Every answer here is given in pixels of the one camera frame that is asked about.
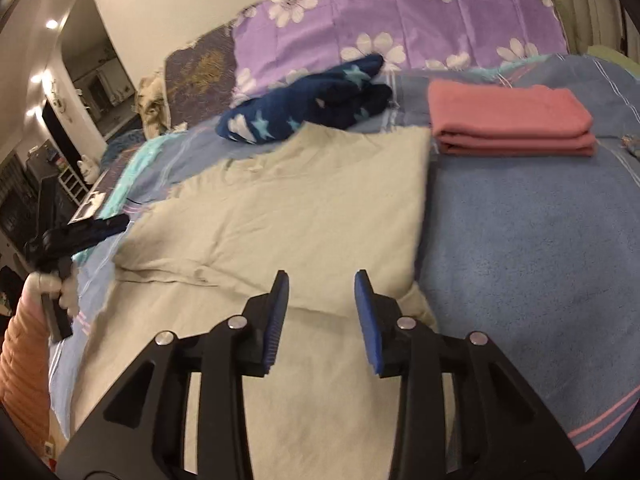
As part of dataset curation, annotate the green cloth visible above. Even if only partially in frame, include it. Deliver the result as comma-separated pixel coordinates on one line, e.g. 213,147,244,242
586,44,628,63

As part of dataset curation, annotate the floral patterned cloth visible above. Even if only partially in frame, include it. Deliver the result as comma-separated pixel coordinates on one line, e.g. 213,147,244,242
620,134,640,186

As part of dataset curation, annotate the beige garment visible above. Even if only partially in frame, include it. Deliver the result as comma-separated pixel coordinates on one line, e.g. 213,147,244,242
67,124,441,480

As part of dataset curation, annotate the striped beige cloth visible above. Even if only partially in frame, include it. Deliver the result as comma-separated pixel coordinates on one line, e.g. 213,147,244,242
134,76,171,140

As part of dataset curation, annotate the folded pink cloth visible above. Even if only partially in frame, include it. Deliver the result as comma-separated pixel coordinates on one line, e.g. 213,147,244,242
427,80,598,158

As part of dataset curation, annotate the white figurine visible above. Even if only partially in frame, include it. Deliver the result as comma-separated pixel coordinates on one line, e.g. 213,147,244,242
77,156,101,185

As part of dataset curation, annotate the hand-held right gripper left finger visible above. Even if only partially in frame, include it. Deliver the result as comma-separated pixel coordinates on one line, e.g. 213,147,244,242
57,270,290,480

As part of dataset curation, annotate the beige curtain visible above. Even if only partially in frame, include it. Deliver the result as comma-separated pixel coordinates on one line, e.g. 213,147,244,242
544,0,628,57

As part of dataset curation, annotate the person's left forearm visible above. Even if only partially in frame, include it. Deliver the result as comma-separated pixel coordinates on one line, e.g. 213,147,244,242
0,285,52,453

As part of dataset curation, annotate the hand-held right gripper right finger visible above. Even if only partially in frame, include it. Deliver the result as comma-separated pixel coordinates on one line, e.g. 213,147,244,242
354,270,587,480

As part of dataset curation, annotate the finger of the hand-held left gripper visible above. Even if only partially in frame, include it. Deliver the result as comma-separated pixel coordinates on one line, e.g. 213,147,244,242
47,214,130,257

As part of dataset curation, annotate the dark patterned pillow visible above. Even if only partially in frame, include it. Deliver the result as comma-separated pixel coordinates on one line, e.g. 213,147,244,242
164,22,238,130

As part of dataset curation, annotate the teal blanket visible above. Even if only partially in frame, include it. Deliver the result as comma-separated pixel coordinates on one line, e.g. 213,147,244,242
72,135,168,263

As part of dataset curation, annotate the navy star print garment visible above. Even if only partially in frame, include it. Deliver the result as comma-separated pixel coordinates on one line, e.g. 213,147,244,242
216,54,394,144

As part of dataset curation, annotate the purple floral pillow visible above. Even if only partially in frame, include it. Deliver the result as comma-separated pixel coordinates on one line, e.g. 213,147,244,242
231,0,568,98

